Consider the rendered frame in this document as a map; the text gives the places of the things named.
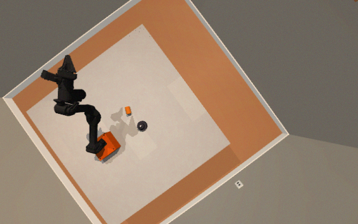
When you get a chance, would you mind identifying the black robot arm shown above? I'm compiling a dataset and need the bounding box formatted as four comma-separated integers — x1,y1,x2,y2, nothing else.
40,70,107,154

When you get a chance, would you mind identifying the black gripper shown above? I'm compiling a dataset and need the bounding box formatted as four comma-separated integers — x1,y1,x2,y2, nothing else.
57,55,77,91

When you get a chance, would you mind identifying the orange knob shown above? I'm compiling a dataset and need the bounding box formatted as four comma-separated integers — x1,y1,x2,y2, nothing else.
125,106,131,114

